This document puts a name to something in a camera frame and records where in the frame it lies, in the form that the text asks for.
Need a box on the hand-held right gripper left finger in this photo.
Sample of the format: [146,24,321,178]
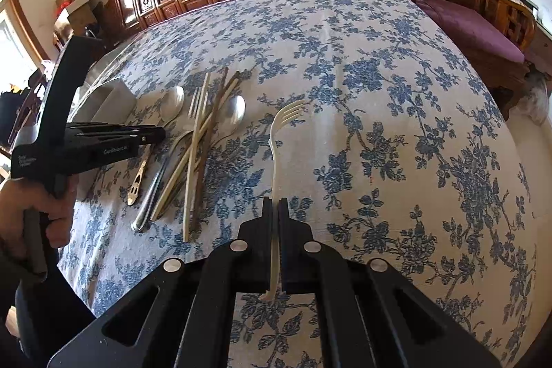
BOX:
[45,197,275,368]

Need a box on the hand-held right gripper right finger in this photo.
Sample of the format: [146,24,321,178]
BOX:
[278,197,503,368]

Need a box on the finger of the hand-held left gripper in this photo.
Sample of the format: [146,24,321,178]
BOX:
[65,124,167,147]

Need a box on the grey utensil holder box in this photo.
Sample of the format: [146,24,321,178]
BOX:
[88,78,138,126]

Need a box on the metal spoon with gold handle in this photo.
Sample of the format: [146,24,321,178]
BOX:
[127,86,186,207]

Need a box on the cream plastic fork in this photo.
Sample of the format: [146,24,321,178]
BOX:
[258,100,311,302]

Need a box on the plain metal spoon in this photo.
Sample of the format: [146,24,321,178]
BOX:
[149,94,246,222]

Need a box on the person's left hand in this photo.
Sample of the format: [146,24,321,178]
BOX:
[0,177,75,261]

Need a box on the wooden chair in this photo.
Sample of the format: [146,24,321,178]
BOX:
[6,68,49,145]

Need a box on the black bag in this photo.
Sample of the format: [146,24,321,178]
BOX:
[0,90,29,145]

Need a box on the metal fork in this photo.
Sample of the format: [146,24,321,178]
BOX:
[131,87,204,233]

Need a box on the wooden framed window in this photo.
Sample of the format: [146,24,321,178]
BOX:
[0,0,40,93]

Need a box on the dark wooden cabinet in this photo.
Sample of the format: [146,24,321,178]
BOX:
[52,1,110,54]

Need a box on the brown chopstick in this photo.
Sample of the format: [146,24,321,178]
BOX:
[155,70,240,218]
[190,67,229,233]

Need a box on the blue floral tablecloth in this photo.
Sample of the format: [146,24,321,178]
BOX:
[58,0,540,368]

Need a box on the person's dark clothing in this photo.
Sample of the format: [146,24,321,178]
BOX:
[0,241,102,368]

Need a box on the purple armchair cushion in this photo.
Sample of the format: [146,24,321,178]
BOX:
[416,0,525,63]

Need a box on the white plastic bag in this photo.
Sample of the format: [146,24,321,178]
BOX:
[515,72,551,126]

